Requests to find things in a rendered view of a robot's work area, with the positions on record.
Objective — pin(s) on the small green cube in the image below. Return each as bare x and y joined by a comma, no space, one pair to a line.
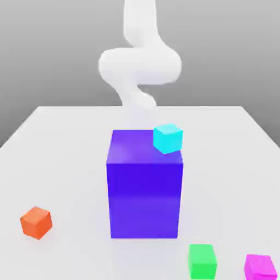
202,261

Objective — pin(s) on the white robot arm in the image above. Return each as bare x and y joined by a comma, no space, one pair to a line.
140,65

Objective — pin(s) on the small cyan cube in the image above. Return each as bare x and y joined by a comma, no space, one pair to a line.
168,139

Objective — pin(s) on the small magenta cube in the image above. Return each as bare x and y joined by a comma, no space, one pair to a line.
259,268

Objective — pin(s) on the small orange cube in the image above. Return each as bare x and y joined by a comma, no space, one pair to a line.
36,223

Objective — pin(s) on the large purple box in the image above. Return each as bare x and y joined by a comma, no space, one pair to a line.
144,196

